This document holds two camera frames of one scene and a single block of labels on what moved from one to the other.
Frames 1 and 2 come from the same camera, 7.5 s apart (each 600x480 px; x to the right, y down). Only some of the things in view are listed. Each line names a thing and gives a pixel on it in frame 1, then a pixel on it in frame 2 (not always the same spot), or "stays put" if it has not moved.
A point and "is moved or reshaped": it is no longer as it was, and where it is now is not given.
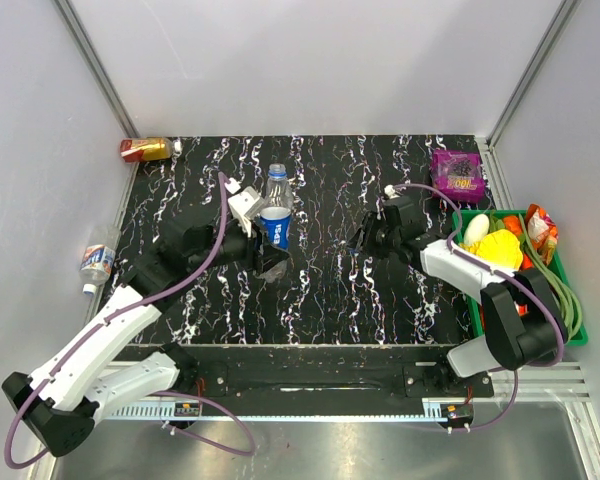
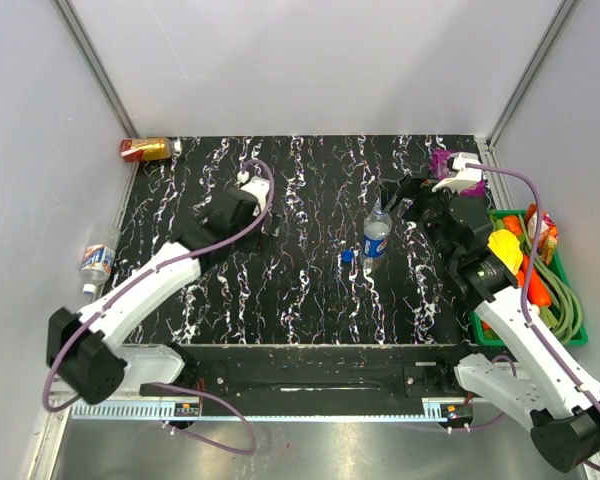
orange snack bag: (542, 231) stays put
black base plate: (326, 372) stays put
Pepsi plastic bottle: (275, 221) is moved or reshaped
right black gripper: (371, 220) to (411, 188)
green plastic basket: (461, 221) stays put
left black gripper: (264, 254) to (274, 224)
